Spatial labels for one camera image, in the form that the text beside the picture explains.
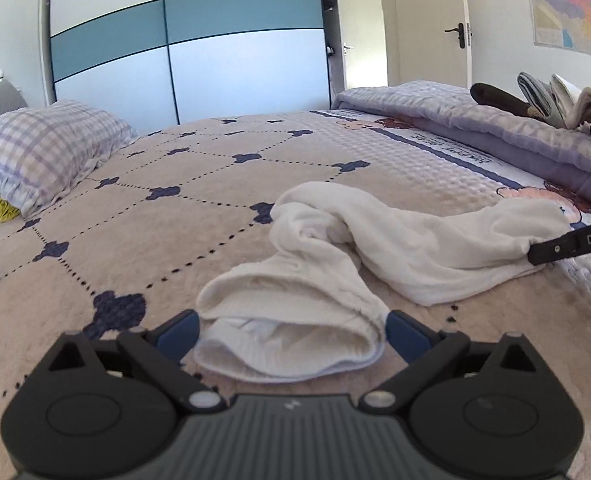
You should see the black door handle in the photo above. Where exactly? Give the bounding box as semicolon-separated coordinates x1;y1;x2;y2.
444;22;469;50

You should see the dark brown cloth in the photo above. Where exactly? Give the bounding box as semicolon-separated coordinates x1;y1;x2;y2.
470;82;546;121

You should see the white hallway door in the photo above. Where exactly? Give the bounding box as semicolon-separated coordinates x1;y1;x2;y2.
342;0;389;88

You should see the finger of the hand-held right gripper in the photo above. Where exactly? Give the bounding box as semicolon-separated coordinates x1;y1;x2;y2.
527;217;591;266

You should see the yellow cloth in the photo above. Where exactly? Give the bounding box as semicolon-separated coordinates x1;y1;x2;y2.
0;197;22;224

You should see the purple plaid pillow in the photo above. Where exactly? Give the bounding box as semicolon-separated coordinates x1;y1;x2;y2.
0;99;139;218

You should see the purple folded quilt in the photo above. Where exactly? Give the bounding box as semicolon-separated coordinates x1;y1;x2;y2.
333;81;591;216

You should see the white long-sleeve shirt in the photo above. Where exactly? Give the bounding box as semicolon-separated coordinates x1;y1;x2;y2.
193;182;576;383

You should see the blue and white wardrobe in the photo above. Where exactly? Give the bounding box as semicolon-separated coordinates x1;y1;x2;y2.
40;0;339;126

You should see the grey striped folded cloth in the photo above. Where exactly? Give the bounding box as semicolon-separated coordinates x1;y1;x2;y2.
518;72;557;122

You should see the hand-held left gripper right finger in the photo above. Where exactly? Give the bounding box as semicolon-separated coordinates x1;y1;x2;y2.
359;310;546;415

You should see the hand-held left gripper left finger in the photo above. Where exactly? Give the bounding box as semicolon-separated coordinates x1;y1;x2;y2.
46;309;229;415

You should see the beige folded cloth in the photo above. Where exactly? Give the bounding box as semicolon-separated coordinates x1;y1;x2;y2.
549;74;585;129

